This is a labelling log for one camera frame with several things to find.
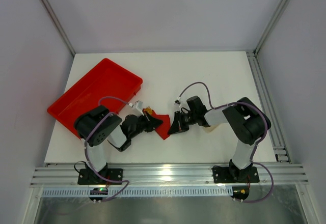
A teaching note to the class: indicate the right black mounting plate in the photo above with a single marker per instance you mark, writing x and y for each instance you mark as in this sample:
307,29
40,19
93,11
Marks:
234,175

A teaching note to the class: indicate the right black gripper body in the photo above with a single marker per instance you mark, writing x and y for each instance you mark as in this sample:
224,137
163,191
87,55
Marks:
180,121

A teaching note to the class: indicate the cream utensil case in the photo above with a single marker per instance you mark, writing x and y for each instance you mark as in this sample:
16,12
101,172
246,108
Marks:
210,129

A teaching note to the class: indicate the red paper napkin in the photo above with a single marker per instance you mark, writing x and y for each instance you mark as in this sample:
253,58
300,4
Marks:
163,129

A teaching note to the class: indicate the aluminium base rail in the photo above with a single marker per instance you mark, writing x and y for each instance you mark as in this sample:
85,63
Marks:
168,175

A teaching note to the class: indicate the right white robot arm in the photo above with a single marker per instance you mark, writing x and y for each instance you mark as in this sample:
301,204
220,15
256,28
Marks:
249,124

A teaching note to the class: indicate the yellow plastic spoon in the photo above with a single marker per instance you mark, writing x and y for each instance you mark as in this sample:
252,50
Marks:
148,110

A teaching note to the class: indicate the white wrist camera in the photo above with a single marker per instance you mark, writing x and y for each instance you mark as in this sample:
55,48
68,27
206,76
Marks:
137,107
178,101

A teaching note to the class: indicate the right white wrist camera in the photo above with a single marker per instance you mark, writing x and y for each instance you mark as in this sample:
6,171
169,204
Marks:
178,101

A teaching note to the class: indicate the right aluminium frame post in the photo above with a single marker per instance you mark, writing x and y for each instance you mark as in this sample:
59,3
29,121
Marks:
277,14

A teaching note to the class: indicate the red plastic tray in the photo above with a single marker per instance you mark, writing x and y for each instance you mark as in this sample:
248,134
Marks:
105,79

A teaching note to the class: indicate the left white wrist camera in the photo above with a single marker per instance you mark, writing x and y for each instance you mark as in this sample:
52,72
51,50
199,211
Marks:
137,107

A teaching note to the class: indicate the slotted white cable duct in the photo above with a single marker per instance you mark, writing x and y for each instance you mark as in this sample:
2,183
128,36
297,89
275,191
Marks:
169,191

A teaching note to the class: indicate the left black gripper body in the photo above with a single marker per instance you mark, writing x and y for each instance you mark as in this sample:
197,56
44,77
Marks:
148,121

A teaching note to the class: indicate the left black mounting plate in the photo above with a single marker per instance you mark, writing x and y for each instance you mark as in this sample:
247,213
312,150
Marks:
112,177

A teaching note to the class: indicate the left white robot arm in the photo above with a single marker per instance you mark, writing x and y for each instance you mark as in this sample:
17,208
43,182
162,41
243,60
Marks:
100,126

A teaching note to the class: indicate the left aluminium frame post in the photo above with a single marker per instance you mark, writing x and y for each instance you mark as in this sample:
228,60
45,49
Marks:
53,17

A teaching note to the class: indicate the black mounting plate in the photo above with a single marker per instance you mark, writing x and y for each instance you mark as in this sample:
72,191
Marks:
234,175
112,177

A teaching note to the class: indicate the aluminium frame post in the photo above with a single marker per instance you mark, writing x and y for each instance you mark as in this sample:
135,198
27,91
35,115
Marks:
53,17
277,14

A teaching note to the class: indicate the right aluminium side rail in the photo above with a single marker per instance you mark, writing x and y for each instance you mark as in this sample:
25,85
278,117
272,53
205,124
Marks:
275,132

